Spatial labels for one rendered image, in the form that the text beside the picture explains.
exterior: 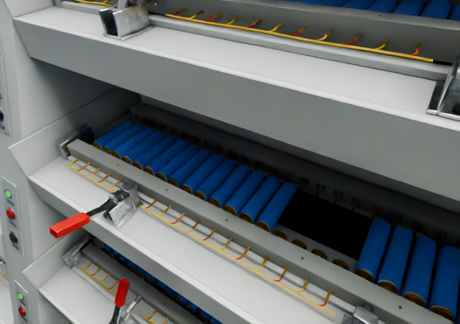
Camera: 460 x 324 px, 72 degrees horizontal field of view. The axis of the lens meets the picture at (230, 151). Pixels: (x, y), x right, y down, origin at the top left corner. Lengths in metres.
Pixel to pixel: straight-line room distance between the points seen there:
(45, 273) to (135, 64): 0.41
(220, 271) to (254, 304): 0.04
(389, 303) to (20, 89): 0.45
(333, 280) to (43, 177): 0.38
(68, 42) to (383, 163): 0.31
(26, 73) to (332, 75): 0.36
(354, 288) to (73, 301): 0.42
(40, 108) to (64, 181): 0.10
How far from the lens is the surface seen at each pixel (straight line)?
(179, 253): 0.34
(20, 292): 0.68
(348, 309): 0.31
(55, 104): 0.49
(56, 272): 0.62
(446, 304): 0.33
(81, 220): 0.35
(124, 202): 0.37
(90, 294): 0.57
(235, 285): 0.32
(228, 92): 0.24
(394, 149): 0.21
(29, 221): 0.54
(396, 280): 0.32
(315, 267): 0.31
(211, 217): 0.33
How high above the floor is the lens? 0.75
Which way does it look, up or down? 22 degrees down
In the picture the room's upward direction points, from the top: 10 degrees clockwise
